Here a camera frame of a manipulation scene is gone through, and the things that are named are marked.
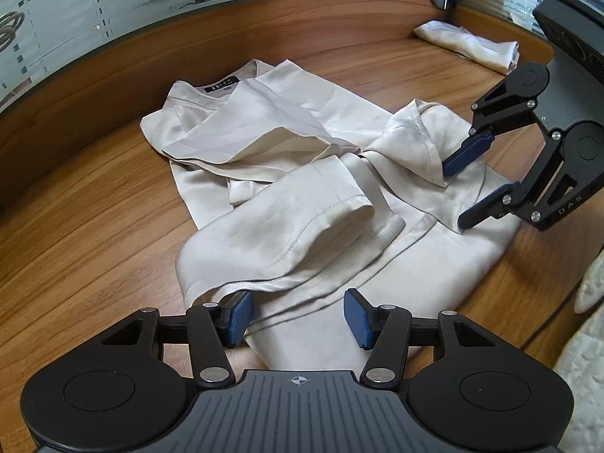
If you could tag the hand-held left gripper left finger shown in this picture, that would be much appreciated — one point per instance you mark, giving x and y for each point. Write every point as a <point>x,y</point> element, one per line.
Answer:
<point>238,318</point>

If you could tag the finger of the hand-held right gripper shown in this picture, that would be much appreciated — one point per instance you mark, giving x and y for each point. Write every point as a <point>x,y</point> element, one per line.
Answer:
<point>465,158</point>
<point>533,198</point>

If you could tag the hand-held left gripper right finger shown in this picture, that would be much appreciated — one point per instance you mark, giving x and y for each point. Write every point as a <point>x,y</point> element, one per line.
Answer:
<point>358,318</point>

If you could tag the beige short-sleeved shirt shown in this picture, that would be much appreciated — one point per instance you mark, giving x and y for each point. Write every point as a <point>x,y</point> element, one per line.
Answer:
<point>283,226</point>

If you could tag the folded beige cloth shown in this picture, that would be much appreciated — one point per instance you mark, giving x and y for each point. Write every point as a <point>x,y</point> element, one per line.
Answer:
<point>467,45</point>

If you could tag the white quilted garment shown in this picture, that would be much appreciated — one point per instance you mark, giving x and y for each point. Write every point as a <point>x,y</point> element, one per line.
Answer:
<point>587,330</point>

